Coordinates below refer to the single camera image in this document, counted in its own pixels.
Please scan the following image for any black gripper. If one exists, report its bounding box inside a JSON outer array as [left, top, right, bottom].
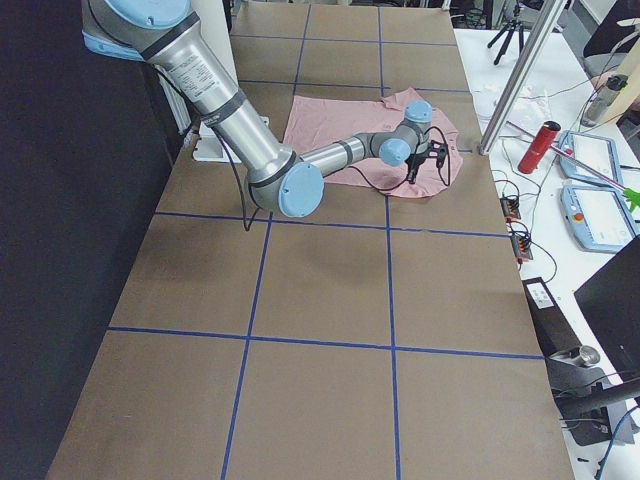
[[407, 152, 428, 184]]

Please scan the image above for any pink t-shirt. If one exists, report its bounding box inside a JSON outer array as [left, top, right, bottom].
[[283, 88, 463, 198]]

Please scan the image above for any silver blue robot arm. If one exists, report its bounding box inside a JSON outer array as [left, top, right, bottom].
[[81, 0, 437, 218]]

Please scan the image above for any orange black terminal block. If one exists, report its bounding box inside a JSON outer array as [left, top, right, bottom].
[[499, 195, 521, 221]]

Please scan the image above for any red cylindrical bottle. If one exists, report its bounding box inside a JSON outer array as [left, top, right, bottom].
[[517, 120, 561, 174]]

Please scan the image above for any far teach pendant tablet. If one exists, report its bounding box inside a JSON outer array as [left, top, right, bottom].
[[558, 131, 621, 186]]

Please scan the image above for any teach pendant tablet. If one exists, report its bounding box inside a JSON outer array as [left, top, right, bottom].
[[558, 131, 621, 186], [561, 185, 639, 254]]

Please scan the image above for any near teach pendant tablet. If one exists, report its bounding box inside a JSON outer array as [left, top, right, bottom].
[[561, 185, 639, 254]]

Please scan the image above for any grey water bottle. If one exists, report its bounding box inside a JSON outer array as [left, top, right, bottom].
[[581, 74, 628, 127]]

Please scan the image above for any reacher grabber stick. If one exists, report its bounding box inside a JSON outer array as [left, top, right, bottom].
[[505, 121, 640, 214]]

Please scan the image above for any black monitor with stand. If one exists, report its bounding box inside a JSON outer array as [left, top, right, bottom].
[[523, 239, 639, 446]]

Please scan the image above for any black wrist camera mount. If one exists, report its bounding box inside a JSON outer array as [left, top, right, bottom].
[[427, 140, 449, 169]]

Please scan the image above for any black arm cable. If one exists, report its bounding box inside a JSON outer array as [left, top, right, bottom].
[[239, 74, 454, 232]]

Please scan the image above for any black camera tripod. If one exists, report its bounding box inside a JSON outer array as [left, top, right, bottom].
[[487, 1, 525, 65]]

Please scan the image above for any aluminium frame post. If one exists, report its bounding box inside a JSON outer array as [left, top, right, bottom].
[[479, 0, 565, 155]]

